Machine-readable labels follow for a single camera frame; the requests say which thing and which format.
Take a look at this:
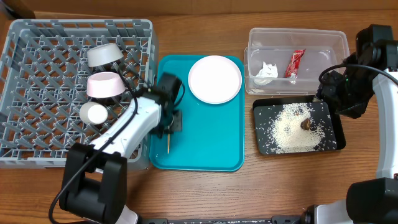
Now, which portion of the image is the brown meat piece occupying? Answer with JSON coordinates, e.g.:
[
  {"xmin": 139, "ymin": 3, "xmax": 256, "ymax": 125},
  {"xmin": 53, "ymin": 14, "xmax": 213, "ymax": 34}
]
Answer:
[{"xmin": 300, "ymin": 118, "xmax": 311, "ymax": 131}]

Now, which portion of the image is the large white plate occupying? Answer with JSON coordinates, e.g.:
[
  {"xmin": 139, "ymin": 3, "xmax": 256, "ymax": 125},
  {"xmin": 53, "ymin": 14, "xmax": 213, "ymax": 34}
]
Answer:
[{"xmin": 188, "ymin": 55, "xmax": 243, "ymax": 105}]

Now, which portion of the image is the red snack wrapper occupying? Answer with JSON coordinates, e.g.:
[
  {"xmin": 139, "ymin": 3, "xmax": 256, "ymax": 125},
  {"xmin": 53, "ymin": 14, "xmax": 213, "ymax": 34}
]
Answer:
[{"xmin": 284, "ymin": 49, "xmax": 306, "ymax": 84}]

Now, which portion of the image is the pink shallow bowl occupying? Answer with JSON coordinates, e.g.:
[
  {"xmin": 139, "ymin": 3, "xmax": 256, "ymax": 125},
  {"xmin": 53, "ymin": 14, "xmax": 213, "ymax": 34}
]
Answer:
[{"xmin": 86, "ymin": 72, "xmax": 126, "ymax": 98}]

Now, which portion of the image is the cooked white rice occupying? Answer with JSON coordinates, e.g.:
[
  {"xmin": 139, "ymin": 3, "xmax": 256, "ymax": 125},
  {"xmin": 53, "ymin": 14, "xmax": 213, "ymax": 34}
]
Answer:
[{"xmin": 256, "ymin": 102, "xmax": 337, "ymax": 154}]

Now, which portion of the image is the white small cup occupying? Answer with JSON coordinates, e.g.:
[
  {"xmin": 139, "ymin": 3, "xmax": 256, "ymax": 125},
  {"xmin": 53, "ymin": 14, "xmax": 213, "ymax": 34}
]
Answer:
[{"xmin": 79, "ymin": 101, "xmax": 108, "ymax": 125}]

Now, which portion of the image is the white tissue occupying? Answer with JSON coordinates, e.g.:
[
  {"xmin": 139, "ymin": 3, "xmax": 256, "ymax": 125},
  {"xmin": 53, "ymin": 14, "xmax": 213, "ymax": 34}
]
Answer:
[{"xmin": 254, "ymin": 62, "xmax": 278, "ymax": 85}]

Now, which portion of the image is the grey-green bowl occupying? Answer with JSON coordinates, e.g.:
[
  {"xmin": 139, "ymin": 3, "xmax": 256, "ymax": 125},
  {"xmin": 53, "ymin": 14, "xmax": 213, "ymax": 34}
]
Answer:
[{"xmin": 87, "ymin": 43, "xmax": 124, "ymax": 67}]

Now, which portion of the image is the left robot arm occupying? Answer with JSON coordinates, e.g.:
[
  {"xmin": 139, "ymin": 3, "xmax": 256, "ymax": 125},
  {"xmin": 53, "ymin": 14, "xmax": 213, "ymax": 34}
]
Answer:
[{"xmin": 49, "ymin": 73, "xmax": 185, "ymax": 224}]

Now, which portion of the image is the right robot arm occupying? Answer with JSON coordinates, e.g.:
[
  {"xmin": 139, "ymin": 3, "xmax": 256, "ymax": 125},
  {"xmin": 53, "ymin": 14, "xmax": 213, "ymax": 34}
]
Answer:
[{"xmin": 300, "ymin": 24, "xmax": 397, "ymax": 223}]

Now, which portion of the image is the black waste tray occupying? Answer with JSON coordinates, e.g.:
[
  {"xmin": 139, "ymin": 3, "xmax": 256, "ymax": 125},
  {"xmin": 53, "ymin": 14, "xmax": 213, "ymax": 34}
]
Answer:
[{"xmin": 252, "ymin": 95, "xmax": 347, "ymax": 156}]

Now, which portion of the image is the teal serving tray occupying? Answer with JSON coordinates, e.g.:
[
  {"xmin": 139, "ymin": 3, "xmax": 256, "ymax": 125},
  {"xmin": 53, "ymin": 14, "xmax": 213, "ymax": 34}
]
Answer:
[{"xmin": 150, "ymin": 55, "xmax": 245, "ymax": 172}]

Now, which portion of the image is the clear plastic bin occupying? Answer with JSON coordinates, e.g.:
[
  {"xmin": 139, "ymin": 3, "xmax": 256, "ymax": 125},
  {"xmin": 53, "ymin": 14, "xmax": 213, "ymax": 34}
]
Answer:
[{"xmin": 244, "ymin": 28, "xmax": 350, "ymax": 96}]

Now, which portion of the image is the grey dish rack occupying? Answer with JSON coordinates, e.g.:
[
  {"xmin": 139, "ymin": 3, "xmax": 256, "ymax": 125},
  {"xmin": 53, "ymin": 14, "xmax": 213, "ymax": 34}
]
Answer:
[{"xmin": 1, "ymin": 19, "xmax": 159, "ymax": 169}]

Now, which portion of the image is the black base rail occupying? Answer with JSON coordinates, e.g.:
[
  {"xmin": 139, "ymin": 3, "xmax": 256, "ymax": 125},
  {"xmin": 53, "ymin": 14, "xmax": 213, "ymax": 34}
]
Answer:
[{"xmin": 137, "ymin": 215, "xmax": 300, "ymax": 224}]

